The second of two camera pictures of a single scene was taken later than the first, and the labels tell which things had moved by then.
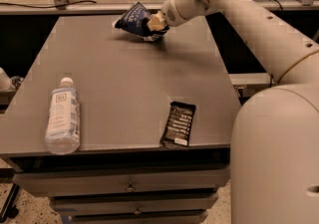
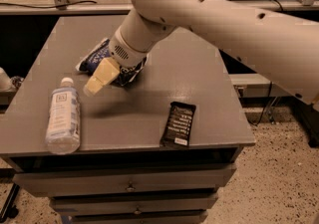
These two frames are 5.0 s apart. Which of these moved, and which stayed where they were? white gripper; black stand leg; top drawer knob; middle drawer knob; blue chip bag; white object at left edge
Moved: blue chip bag; white gripper
Stayed: black stand leg; middle drawer knob; white object at left edge; top drawer knob
